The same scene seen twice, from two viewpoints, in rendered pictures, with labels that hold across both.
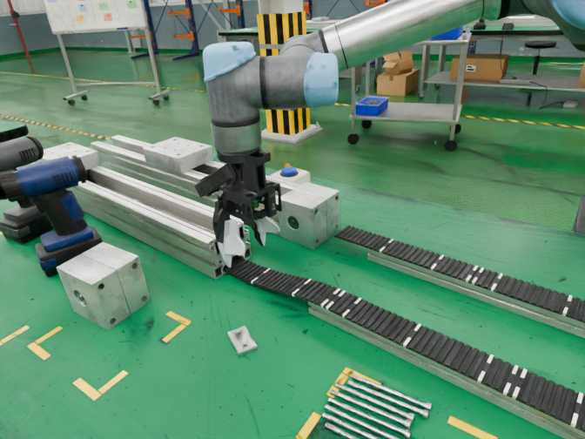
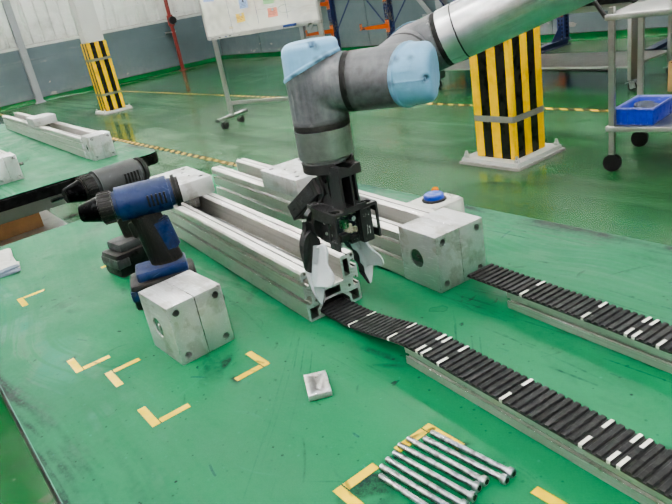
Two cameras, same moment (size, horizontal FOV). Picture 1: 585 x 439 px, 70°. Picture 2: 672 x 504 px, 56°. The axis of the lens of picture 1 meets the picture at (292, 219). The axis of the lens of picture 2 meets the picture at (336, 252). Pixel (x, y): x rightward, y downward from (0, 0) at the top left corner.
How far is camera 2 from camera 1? 25 cm
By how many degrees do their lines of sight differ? 19
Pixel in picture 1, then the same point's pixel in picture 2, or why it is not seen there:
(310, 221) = (434, 255)
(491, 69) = not seen: outside the picture
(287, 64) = (370, 58)
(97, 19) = (259, 16)
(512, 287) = not seen: outside the picture
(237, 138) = (318, 145)
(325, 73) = (411, 65)
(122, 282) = (200, 312)
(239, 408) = (292, 450)
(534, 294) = not seen: outside the picture
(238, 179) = (326, 196)
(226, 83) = (303, 83)
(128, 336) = (201, 372)
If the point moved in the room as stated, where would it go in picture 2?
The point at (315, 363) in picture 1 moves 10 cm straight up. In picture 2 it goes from (393, 416) to (381, 342)
